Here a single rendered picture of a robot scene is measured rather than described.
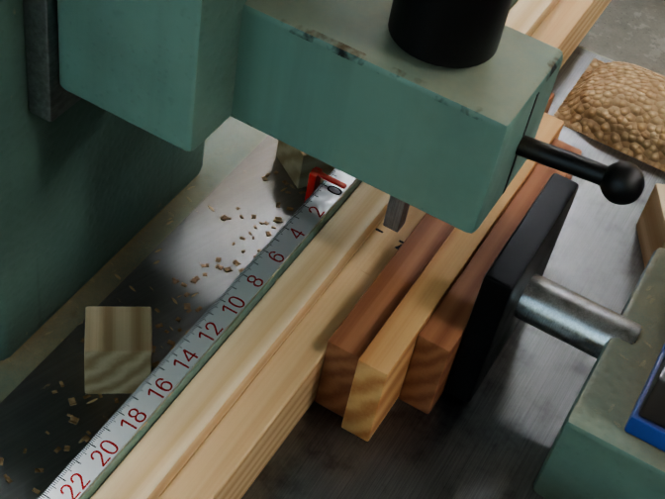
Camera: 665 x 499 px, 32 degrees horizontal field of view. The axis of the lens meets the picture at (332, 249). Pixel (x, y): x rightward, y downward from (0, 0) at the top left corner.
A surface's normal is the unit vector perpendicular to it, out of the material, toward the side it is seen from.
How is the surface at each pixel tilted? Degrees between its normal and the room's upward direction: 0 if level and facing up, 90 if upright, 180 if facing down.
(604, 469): 90
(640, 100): 18
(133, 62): 90
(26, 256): 90
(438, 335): 0
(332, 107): 90
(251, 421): 0
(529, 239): 0
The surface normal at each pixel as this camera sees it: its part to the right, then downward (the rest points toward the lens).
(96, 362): 0.11, 0.73
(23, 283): 0.86, 0.44
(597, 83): -0.23, -0.81
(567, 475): -0.49, 0.58
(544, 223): 0.15, -0.68
